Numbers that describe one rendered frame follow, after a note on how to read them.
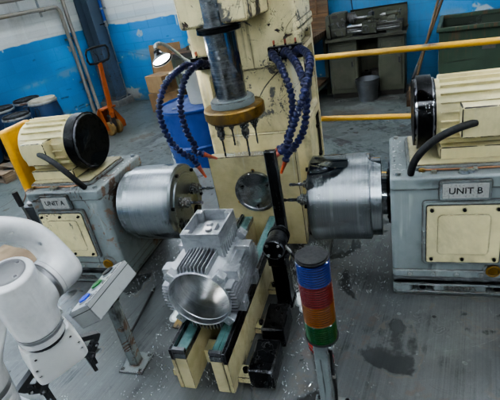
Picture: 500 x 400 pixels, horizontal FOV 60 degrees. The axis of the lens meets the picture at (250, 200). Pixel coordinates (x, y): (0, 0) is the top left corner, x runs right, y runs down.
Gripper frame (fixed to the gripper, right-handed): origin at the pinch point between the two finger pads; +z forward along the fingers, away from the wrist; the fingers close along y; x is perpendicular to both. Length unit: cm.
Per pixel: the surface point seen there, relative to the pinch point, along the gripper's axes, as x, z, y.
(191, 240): -3.4, -10.7, -36.4
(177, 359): 5.8, 10.1, -20.1
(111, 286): -12.7, -3.5, -17.6
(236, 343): 13.1, 10.0, -32.3
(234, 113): -19, -27, -68
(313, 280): 33, -23, -37
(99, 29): -668, 108, -334
